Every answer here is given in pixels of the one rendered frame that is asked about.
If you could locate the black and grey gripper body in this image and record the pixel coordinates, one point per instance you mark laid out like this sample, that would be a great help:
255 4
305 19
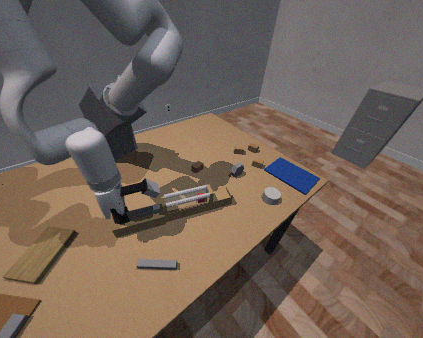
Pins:
109 199

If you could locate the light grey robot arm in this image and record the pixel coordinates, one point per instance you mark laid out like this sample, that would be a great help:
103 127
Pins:
25 63

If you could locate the grey square stick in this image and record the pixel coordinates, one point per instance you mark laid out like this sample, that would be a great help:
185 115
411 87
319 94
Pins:
157 264
144 212

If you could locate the grey cylinder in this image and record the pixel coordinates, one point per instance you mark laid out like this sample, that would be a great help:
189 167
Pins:
271 195

